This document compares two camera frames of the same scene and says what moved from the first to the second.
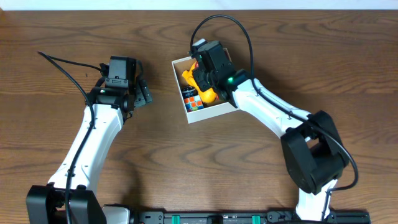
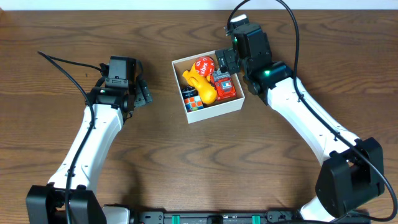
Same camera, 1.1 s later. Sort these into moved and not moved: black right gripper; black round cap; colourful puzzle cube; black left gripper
Moved: black right gripper
Not moved: colourful puzzle cube; black round cap; black left gripper
